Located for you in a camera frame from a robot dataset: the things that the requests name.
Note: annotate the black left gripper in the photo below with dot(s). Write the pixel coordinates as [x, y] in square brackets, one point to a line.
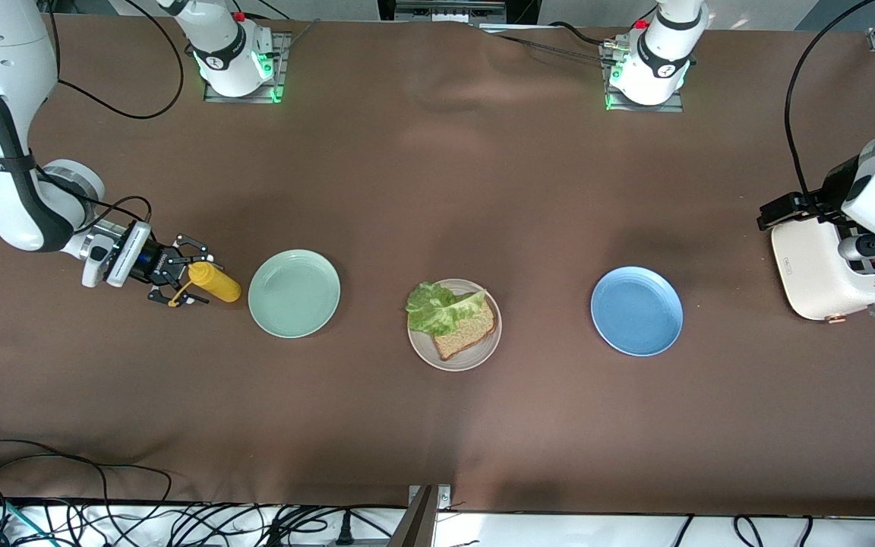
[838, 181]

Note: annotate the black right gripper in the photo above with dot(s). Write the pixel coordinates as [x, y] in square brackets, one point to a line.
[152, 261]

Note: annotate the yellow mustard squeeze bottle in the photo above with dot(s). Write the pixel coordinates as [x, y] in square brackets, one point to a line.
[221, 286]

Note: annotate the green lettuce leaf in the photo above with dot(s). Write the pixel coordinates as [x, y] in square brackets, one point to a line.
[434, 311]

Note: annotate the pale green plate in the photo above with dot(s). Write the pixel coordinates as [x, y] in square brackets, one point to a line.
[293, 296]

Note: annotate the blue plate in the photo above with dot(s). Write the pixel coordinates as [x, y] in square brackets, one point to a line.
[635, 311]

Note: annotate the beige plate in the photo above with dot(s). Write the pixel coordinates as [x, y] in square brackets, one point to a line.
[483, 353]

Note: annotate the white toaster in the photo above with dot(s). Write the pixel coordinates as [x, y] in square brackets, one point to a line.
[810, 266]

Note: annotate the brown table cloth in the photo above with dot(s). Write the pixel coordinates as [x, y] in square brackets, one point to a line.
[437, 190]

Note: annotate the black power plug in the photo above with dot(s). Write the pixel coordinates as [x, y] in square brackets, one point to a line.
[344, 532]

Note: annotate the grey power strip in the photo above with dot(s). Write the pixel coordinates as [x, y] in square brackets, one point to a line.
[449, 11]

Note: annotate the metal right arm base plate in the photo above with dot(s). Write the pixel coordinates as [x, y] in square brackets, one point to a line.
[240, 100]

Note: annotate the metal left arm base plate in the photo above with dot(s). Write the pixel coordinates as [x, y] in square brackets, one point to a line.
[635, 109]

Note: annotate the aluminium profile post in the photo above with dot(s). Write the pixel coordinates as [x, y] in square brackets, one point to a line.
[422, 524]

